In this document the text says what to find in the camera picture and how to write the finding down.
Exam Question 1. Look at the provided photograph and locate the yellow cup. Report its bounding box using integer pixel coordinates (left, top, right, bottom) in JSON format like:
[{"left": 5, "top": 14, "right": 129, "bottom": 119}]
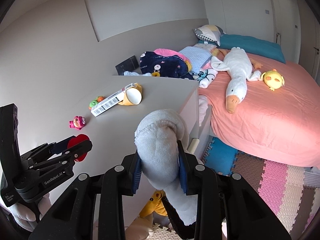
[{"left": 117, "top": 84, "right": 144, "bottom": 106}]

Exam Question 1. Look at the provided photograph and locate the green orange toy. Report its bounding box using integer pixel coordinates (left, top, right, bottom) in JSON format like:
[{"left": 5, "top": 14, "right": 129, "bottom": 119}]
[{"left": 89, "top": 96, "right": 104, "bottom": 110}]

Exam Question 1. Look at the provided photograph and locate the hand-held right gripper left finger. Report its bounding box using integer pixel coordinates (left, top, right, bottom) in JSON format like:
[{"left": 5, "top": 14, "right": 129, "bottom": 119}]
[{"left": 29, "top": 152, "right": 143, "bottom": 240}]

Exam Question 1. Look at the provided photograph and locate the bed with pink sheet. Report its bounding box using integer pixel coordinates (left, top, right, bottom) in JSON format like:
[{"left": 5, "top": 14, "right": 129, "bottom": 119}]
[{"left": 197, "top": 52, "right": 320, "bottom": 168}]

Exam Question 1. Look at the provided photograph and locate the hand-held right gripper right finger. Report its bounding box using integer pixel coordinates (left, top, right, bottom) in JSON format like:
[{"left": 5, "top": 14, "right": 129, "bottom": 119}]
[{"left": 177, "top": 140, "right": 292, "bottom": 240}]

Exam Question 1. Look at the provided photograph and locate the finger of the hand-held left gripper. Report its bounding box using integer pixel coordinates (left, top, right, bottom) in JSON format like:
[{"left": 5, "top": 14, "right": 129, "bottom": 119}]
[
  {"left": 20, "top": 136, "right": 77, "bottom": 164},
  {"left": 27, "top": 140, "right": 93, "bottom": 174}
]

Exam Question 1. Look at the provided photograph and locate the long white cardboard box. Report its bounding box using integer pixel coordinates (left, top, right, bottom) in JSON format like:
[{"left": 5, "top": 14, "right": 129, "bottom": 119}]
[{"left": 90, "top": 82, "right": 135, "bottom": 117}]

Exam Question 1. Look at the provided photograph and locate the puzzle foam floor mat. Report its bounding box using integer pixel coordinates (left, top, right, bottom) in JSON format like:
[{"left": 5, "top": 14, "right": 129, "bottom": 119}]
[{"left": 150, "top": 135, "right": 320, "bottom": 240}]

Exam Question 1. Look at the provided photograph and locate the yellow chick plush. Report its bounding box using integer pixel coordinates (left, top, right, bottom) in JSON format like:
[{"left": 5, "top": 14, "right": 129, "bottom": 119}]
[{"left": 261, "top": 69, "right": 285, "bottom": 91}]

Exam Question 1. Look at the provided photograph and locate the white goose plush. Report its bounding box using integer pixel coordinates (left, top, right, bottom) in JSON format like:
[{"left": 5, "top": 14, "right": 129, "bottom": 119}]
[{"left": 211, "top": 47, "right": 263, "bottom": 114}]

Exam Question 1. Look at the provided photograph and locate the yellow plush toy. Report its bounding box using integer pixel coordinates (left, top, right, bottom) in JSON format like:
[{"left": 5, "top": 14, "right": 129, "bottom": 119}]
[{"left": 139, "top": 189, "right": 168, "bottom": 218}]

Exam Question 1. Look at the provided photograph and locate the white closet door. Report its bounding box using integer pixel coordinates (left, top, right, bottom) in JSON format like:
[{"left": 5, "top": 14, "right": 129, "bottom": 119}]
[{"left": 269, "top": 0, "right": 300, "bottom": 55}]

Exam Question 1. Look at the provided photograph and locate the small white clothing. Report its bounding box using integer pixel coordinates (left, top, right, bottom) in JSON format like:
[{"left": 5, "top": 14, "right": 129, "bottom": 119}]
[{"left": 124, "top": 70, "right": 153, "bottom": 77}]

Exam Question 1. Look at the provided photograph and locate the person's left hand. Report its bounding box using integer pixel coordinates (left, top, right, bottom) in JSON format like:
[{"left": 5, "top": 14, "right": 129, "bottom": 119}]
[{"left": 7, "top": 192, "right": 52, "bottom": 229}]

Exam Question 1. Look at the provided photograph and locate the red heart toy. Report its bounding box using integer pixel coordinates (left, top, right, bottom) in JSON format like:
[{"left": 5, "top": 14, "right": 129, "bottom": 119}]
[{"left": 67, "top": 134, "right": 90, "bottom": 162}]

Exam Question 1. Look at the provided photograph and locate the printed white cloth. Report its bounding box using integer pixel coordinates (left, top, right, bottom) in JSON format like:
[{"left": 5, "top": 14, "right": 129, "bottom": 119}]
[{"left": 195, "top": 67, "right": 218, "bottom": 88}]

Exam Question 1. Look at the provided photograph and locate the black wall socket panel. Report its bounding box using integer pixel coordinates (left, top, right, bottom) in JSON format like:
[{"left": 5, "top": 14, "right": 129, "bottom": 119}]
[{"left": 115, "top": 56, "right": 139, "bottom": 75}]

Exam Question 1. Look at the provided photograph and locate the navy printed blanket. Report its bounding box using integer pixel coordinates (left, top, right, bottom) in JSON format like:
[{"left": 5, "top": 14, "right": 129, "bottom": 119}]
[{"left": 139, "top": 51, "right": 194, "bottom": 80}]

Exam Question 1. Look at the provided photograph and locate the light blue blanket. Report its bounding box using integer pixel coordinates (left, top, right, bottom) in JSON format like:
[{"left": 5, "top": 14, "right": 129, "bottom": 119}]
[{"left": 178, "top": 46, "right": 213, "bottom": 73}]

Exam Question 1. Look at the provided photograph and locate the patterned pillow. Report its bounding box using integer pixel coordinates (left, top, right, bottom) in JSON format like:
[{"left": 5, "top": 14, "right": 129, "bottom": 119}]
[{"left": 193, "top": 24, "right": 225, "bottom": 47}]

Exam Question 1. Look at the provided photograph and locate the teal pillow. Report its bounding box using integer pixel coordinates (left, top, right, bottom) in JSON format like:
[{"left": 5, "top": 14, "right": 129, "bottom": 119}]
[{"left": 219, "top": 34, "right": 286, "bottom": 64}]

